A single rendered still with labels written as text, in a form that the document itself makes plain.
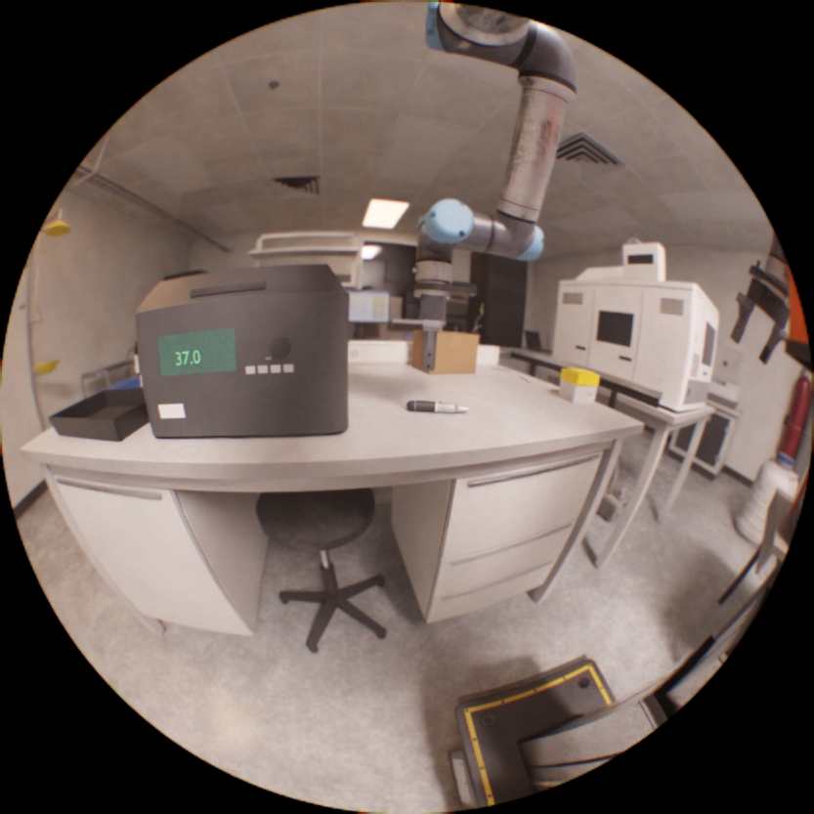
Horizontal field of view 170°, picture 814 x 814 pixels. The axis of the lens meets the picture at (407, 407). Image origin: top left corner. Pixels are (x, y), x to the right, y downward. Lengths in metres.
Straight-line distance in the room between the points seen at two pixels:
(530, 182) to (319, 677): 1.43
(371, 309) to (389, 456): 2.10
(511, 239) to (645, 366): 0.99
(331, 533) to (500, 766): 0.77
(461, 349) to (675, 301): 0.97
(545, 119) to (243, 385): 0.65
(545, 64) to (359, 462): 0.69
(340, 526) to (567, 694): 0.82
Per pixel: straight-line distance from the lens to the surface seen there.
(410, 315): 2.73
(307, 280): 0.47
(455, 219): 0.47
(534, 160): 0.51
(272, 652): 1.24
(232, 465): 0.45
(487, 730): 0.86
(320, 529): 0.71
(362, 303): 2.44
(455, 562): 0.74
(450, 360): 1.08
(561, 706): 0.94
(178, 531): 0.70
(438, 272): 0.56
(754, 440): 4.28
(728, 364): 4.13
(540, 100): 0.53
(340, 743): 1.11
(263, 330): 0.46
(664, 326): 1.34
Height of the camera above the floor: 1.10
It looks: 18 degrees down
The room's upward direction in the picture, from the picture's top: 3 degrees clockwise
